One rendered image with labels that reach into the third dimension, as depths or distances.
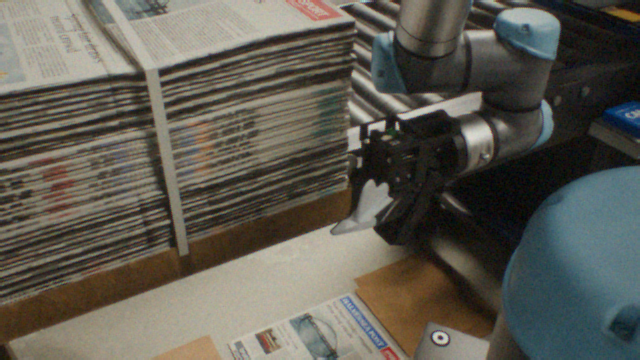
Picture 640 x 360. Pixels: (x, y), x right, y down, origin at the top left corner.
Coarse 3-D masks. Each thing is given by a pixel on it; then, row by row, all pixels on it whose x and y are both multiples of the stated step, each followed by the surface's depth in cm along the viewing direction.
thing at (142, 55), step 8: (104, 0) 50; (112, 0) 50; (112, 8) 49; (112, 16) 48; (120, 16) 47; (120, 24) 46; (128, 24) 46; (128, 32) 46; (128, 40) 45; (136, 40) 45; (136, 48) 44; (144, 48) 44; (136, 56) 43; (144, 56) 43; (144, 64) 42; (152, 64) 42
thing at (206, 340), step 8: (208, 336) 149; (192, 344) 148; (200, 344) 148; (208, 344) 148; (168, 352) 145; (176, 352) 146; (184, 352) 146; (192, 352) 146; (200, 352) 146; (208, 352) 145; (216, 352) 145
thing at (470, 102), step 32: (576, 64) 97; (608, 64) 97; (480, 96) 88; (544, 96) 90; (576, 96) 94; (608, 96) 99; (352, 128) 80; (384, 128) 80; (576, 128) 99; (352, 192) 80
